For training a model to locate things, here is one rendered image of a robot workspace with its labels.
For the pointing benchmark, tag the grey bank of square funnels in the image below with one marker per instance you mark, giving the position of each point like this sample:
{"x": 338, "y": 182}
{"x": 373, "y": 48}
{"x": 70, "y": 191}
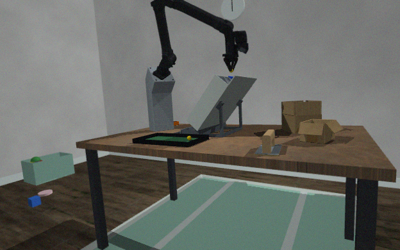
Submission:
{"x": 204, "y": 118}

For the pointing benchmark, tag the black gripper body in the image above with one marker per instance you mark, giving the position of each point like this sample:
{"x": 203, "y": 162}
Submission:
{"x": 230, "y": 55}

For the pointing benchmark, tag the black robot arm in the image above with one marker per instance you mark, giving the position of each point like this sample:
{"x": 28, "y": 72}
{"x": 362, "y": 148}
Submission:
{"x": 223, "y": 26}

